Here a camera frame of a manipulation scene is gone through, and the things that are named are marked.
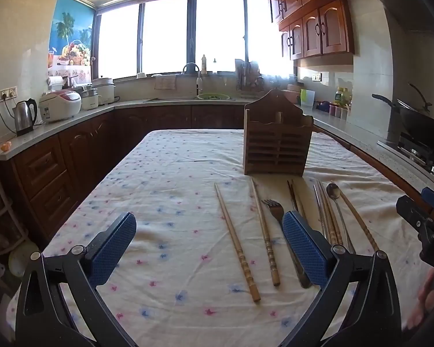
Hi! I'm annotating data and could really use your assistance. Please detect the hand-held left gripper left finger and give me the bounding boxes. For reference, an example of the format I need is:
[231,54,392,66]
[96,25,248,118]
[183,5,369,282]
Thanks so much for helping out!
[15,211,138,347]

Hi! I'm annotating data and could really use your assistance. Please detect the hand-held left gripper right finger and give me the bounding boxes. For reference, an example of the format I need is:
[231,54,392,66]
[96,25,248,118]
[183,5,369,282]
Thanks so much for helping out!
[280,210,402,347]

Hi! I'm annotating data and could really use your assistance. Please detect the carved bamboo chopstick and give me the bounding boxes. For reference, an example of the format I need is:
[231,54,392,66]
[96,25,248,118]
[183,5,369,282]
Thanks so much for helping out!
[251,178,281,287]
[214,183,262,303]

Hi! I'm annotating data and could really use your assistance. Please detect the metal fork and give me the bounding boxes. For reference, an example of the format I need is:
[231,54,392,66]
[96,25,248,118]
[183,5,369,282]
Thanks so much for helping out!
[261,199,312,289]

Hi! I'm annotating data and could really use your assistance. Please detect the long bamboo chopstick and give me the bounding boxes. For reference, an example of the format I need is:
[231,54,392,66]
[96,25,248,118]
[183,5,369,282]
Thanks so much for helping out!
[322,184,345,246]
[331,180,380,252]

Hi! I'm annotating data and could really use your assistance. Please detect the metal spoon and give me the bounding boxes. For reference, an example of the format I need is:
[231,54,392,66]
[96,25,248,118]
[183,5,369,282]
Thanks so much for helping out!
[326,182,356,254]

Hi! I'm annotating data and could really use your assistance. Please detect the wooden utensil holder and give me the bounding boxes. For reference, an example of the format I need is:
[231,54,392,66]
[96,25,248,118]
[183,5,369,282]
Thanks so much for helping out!
[243,88,315,177]

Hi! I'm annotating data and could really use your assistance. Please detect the person's right hand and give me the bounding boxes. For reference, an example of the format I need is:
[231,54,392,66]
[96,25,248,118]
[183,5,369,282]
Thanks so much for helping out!
[401,265,434,329]

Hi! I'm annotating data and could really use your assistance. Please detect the gas stove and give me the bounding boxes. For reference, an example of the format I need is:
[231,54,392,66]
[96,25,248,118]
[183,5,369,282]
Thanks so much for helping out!
[378,130,434,178]

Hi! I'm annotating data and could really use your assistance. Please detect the black wok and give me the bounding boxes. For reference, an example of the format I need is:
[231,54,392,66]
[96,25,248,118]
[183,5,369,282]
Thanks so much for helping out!
[372,83,434,149]

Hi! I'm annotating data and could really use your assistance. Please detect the wooden base cabinets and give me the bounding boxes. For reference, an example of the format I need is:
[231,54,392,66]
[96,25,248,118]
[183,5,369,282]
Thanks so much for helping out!
[7,104,247,246]

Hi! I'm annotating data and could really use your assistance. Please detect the white storage rack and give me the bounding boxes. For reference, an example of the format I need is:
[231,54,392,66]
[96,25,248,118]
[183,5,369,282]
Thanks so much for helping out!
[0,161,30,297]

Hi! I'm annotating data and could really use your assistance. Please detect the spice jars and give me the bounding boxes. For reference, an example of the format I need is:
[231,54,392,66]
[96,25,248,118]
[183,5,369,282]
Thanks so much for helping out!
[329,103,350,120]

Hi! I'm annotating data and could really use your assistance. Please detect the white green pitcher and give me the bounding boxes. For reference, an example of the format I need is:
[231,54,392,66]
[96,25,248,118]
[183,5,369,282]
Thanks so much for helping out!
[299,88,316,109]

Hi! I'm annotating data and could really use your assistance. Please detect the small white steamer pot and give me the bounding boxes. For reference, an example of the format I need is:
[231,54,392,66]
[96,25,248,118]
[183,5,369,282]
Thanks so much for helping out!
[80,87,99,111]

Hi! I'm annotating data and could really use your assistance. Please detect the white rice cooker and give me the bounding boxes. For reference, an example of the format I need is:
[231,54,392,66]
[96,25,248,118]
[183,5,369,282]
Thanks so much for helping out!
[39,90,83,123]

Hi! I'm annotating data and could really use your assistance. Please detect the steel electric kettle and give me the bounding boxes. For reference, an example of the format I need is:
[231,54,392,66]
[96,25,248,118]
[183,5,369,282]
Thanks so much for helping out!
[14,98,38,136]

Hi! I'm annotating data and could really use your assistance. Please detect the white electric pot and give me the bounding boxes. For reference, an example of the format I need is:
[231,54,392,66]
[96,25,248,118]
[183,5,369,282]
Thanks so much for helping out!
[91,77,116,106]

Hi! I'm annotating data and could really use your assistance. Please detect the hanging dish cloth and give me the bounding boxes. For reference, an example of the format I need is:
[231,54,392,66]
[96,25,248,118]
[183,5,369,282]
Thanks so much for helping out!
[155,76,177,90]

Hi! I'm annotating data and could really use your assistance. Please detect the metal dish rack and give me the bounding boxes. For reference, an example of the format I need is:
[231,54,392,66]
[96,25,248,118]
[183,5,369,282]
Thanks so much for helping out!
[235,58,266,93]

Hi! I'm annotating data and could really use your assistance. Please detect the chrome sink faucet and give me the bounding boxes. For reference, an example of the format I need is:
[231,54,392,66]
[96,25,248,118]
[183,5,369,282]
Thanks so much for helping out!
[182,62,203,98]

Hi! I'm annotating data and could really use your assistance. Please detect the large kitchen window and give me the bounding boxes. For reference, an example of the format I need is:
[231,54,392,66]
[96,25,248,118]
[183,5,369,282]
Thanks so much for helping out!
[94,0,297,80]

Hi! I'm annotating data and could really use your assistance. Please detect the row of wall sockets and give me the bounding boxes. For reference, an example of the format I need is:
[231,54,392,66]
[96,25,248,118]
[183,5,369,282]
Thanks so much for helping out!
[0,87,19,104]

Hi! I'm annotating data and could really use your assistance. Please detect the beach fruit wall poster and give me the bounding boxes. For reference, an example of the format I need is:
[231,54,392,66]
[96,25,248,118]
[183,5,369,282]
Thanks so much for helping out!
[48,0,95,80]

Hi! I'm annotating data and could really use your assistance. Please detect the wooden wall cabinets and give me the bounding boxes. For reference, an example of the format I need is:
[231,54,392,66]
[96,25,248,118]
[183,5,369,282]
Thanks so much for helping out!
[264,0,357,61]

